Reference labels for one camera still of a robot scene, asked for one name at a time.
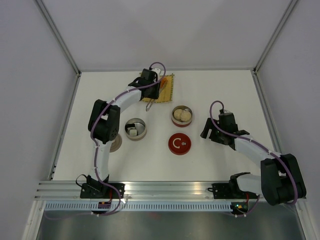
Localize orange carrot piece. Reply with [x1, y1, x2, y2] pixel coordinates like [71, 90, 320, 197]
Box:
[160, 77, 168, 88]

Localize metal tongs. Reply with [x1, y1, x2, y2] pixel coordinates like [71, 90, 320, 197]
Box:
[145, 83, 166, 112]

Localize white bun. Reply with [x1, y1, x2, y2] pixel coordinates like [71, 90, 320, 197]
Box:
[173, 108, 183, 120]
[181, 110, 192, 122]

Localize red lunch box lid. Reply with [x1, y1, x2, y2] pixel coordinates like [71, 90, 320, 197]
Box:
[168, 132, 192, 156]

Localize sushi roll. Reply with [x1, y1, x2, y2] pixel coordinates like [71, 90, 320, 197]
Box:
[125, 123, 136, 130]
[129, 129, 138, 137]

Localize beige lunch box lid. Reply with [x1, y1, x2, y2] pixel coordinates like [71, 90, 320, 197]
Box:
[110, 134, 122, 153]

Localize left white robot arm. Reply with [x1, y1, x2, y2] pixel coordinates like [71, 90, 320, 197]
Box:
[86, 67, 164, 198]

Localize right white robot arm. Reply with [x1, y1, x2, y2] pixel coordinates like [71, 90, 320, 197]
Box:
[200, 112, 307, 206]

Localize red lunch box container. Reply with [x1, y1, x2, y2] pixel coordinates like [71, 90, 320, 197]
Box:
[170, 105, 193, 128]

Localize beige lunch box container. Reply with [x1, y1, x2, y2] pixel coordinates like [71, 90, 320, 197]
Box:
[124, 118, 147, 141]

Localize yellow bamboo mat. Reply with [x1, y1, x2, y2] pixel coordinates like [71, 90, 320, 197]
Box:
[155, 73, 175, 104]

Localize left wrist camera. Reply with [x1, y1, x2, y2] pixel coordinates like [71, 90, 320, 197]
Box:
[151, 67, 162, 76]

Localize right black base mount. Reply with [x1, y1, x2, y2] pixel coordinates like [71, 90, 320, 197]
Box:
[206, 183, 236, 200]

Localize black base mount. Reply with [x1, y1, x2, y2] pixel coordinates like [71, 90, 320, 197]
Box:
[206, 183, 236, 200]
[80, 183, 125, 200]

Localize left aluminium frame post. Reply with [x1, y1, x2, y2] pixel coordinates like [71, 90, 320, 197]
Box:
[34, 0, 81, 76]

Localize aluminium frame post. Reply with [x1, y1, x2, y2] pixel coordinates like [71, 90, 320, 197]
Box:
[34, 0, 81, 76]
[253, 0, 300, 75]

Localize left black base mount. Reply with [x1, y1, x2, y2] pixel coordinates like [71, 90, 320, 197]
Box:
[80, 183, 125, 200]

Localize right aluminium frame post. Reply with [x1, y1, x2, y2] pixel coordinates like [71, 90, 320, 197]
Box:
[253, 0, 300, 75]

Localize aluminium front rail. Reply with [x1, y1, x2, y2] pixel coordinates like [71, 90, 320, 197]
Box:
[34, 180, 308, 201]

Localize white slotted cable duct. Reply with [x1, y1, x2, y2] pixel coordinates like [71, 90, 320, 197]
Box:
[45, 201, 232, 212]

